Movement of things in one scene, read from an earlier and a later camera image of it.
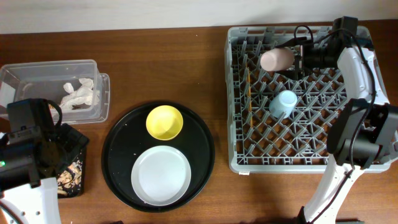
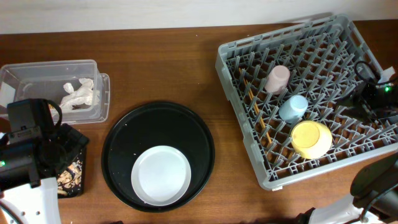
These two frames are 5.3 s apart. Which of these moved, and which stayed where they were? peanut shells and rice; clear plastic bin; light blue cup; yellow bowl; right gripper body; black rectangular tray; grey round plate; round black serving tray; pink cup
Moved: light blue cup; yellow bowl; pink cup; right gripper body
Stayed: grey round plate; round black serving tray; black rectangular tray; clear plastic bin; peanut shells and rice
